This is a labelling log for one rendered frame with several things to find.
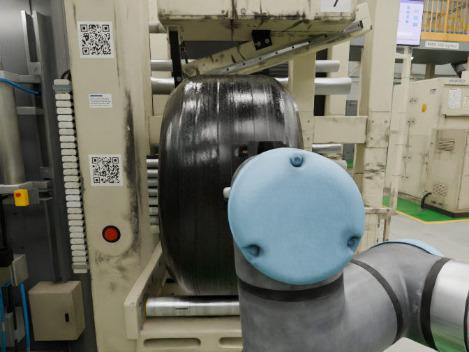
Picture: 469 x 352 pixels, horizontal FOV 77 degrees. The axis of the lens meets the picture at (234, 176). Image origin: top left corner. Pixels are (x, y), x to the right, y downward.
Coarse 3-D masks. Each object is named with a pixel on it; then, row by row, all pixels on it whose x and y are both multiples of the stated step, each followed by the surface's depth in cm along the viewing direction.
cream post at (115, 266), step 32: (64, 0) 64; (96, 0) 63; (128, 0) 67; (128, 32) 67; (96, 64) 66; (128, 64) 67; (128, 96) 68; (96, 128) 68; (128, 128) 69; (128, 160) 70; (96, 192) 71; (128, 192) 71; (96, 224) 72; (128, 224) 72; (96, 256) 74; (128, 256) 74; (96, 288) 75; (128, 288) 76; (96, 320) 77
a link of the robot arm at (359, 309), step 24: (240, 288) 20; (264, 288) 18; (312, 288) 18; (336, 288) 19; (360, 288) 22; (384, 288) 23; (240, 312) 21; (264, 312) 18; (288, 312) 18; (312, 312) 18; (336, 312) 19; (360, 312) 21; (384, 312) 22; (264, 336) 19; (288, 336) 18; (312, 336) 18; (336, 336) 19; (360, 336) 20; (384, 336) 22
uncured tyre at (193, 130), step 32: (192, 96) 58; (224, 96) 58; (256, 96) 58; (288, 96) 63; (192, 128) 54; (224, 128) 54; (256, 128) 54; (288, 128) 55; (160, 160) 56; (192, 160) 52; (224, 160) 52; (160, 192) 55; (192, 192) 52; (160, 224) 56; (192, 224) 53; (224, 224) 53; (192, 256) 55; (224, 256) 55; (192, 288) 62; (224, 288) 62
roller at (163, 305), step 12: (156, 300) 69; (168, 300) 69; (180, 300) 69; (192, 300) 69; (204, 300) 69; (216, 300) 69; (228, 300) 69; (144, 312) 68; (156, 312) 68; (168, 312) 68; (180, 312) 69; (192, 312) 69; (204, 312) 69; (216, 312) 69; (228, 312) 69
